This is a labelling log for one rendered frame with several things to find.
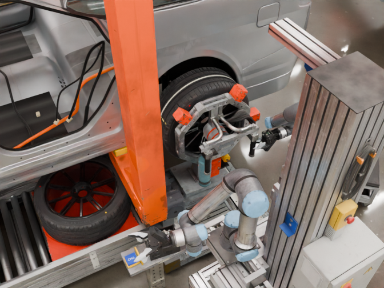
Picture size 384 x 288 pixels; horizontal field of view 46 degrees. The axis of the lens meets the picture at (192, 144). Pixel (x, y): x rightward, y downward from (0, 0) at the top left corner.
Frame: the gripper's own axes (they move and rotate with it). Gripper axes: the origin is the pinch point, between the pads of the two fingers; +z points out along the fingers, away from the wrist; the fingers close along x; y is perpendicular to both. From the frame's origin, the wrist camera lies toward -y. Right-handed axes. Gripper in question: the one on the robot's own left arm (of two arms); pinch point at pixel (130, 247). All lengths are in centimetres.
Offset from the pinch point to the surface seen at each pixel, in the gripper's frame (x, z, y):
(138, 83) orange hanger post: 48, -19, -53
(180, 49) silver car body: 111, -55, -32
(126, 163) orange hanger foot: 104, -10, 42
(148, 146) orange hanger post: 54, -21, -10
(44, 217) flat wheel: 91, 50, 61
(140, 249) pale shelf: 54, -7, 72
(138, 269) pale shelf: 41, -3, 74
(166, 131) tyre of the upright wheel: 98, -39, 18
